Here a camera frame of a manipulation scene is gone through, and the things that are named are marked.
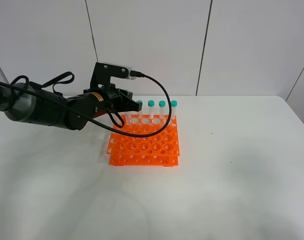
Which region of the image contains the teal capped tube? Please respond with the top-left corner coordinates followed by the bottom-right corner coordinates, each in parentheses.
top-left (158, 100), bottom-right (166, 120)
top-left (147, 100), bottom-right (155, 120)
top-left (171, 100), bottom-right (178, 120)
top-left (136, 100), bottom-right (143, 120)
top-left (124, 89), bottom-right (133, 125)

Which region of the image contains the black camera cable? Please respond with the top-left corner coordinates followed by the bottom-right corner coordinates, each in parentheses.
top-left (0, 71), bottom-right (173, 138)

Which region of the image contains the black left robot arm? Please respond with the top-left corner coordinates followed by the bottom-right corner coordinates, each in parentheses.
top-left (0, 82), bottom-right (142, 130)

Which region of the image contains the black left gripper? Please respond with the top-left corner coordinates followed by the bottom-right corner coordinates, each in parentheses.
top-left (83, 83), bottom-right (139, 118)

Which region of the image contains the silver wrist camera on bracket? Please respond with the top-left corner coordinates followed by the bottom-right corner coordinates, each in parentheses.
top-left (90, 62), bottom-right (136, 89)

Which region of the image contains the orange test tube rack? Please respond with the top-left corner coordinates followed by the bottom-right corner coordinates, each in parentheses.
top-left (106, 114), bottom-right (180, 167)

